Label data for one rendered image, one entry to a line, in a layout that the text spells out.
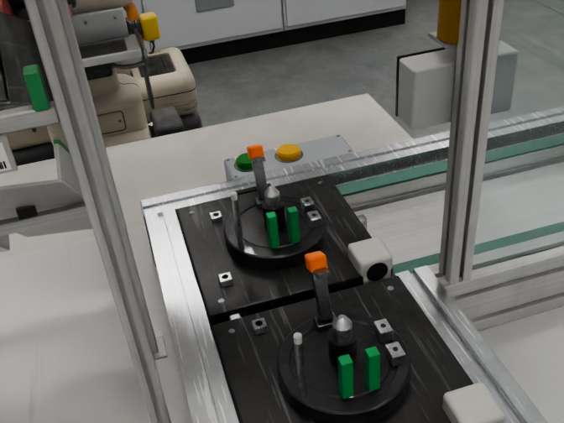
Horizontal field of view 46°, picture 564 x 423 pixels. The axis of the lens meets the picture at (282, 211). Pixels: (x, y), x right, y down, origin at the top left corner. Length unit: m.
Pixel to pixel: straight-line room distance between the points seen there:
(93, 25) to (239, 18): 2.59
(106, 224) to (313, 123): 0.88
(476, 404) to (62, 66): 0.48
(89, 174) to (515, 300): 0.59
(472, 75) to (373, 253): 0.27
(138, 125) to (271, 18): 2.55
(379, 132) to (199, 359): 0.74
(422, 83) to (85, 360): 0.57
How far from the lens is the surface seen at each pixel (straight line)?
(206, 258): 0.89
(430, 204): 1.06
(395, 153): 1.10
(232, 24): 4.00
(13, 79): 0.59
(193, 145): 1.38
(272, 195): 0.86
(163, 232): 0.98
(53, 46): 0.52
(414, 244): 0.98
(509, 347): 0.93
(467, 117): 0.72
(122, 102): 1.56
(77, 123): 0.54
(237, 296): 0.83
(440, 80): 0.72
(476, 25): 0.68
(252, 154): 0.91
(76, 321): 1.02
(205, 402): 0.73
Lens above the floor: 1.52
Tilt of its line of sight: 35 degrees down
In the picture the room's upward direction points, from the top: 5 degrees counter-clockwise
